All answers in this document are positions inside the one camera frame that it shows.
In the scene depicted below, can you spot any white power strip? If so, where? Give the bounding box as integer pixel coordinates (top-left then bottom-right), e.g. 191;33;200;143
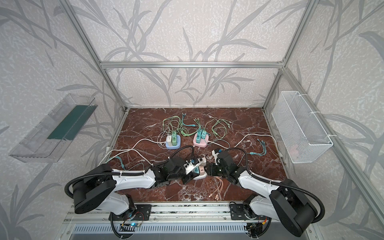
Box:
193;166;208;181

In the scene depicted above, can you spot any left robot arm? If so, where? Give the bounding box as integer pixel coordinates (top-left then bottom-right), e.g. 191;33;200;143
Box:
65;156;202;215

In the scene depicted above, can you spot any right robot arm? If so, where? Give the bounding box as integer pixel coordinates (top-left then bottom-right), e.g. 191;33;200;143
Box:
206;149;326;237

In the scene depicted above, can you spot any blue power strip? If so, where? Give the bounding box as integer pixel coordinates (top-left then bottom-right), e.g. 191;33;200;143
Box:
166;136;181;150

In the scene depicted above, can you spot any green charger on blue strip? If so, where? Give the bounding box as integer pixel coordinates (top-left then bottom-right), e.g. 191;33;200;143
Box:
172;131;177;146

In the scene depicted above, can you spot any pink power strip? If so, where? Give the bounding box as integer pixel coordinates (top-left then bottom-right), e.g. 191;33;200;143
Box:
193;134;209;148

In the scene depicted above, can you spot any teal charger on pink strip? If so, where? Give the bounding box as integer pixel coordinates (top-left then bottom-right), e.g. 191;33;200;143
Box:
197;129;207;139

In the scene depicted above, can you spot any pink charging cable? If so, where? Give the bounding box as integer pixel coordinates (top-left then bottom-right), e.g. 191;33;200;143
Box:
208;176;224;201

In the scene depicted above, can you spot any green cable bundle right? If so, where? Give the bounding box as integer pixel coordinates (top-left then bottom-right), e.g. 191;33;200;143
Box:
206;118;232;140

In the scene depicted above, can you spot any green cable bundle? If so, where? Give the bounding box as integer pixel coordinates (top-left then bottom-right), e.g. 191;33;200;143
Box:
161;113;196;137
206;118;232;140

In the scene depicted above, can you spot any teal multi-head cable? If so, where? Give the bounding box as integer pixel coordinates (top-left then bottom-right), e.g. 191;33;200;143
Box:
249;138;268;157

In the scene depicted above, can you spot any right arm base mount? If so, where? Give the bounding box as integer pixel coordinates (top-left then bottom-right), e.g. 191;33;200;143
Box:
229;202;261;221

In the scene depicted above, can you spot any aluminium front rail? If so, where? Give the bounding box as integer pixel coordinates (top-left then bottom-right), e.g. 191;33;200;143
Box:
62;201;316;224

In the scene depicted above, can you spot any green cable bundle left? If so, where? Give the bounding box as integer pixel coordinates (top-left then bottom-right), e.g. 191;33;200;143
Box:
161;113;196;137

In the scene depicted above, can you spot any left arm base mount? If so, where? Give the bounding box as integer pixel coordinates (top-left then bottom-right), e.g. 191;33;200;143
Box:
109;204;152;221

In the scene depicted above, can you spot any white power cord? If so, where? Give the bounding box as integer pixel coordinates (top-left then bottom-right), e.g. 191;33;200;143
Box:
97;137;169;169

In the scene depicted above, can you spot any white wire mesh basket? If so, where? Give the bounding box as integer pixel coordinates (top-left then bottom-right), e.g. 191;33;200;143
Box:
272;91;333;164

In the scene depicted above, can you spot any clear plastic wall tray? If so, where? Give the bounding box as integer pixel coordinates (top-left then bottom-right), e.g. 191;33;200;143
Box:
9;94;98;163

